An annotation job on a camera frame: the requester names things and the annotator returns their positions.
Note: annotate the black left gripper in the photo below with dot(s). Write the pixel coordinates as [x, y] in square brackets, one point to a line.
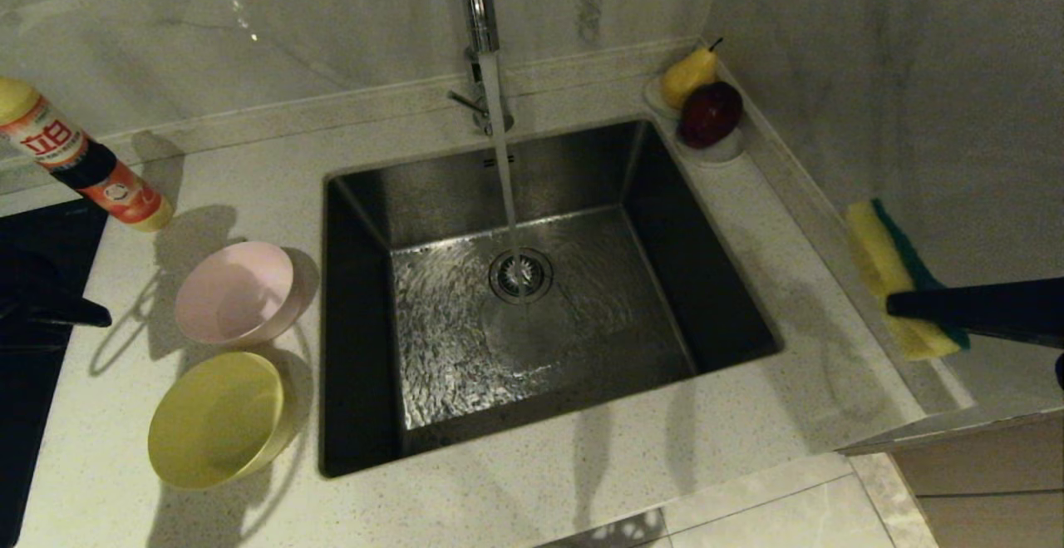
[25, 298]

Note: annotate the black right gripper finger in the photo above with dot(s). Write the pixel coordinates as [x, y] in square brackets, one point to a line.
[981, 311]

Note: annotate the green and yellow sponge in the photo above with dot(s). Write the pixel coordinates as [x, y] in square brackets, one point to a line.
[881, 257]

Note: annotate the dish soap bottle orange label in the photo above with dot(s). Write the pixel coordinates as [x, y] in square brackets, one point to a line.
[100, 182]

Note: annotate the pink plastic bowl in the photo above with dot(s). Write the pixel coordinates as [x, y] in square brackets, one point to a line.
[237, 294]

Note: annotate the stainless steel sink basin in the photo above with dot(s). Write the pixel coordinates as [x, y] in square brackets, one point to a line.
[665, 298]

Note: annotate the black glass cooktop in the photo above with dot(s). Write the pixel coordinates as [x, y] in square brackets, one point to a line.
[33, 415]

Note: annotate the yellow plastic bowl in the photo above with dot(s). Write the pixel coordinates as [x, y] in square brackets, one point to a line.
[216, 423]

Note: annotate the wood tone cabinet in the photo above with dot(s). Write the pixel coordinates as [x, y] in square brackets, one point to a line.
[997, 498]

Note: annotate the small white dish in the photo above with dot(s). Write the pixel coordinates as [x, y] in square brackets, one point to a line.
[715, 155]

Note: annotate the dark red apple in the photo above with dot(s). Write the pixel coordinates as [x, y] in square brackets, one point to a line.
[708, 114]

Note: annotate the yellow pear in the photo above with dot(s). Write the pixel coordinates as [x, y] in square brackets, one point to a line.
[687, 76]

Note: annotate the running water stream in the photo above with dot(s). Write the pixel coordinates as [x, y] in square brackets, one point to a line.
[503, 165]

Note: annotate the round metal drain strainer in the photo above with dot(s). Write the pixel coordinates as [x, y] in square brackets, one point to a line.
[532, 278]

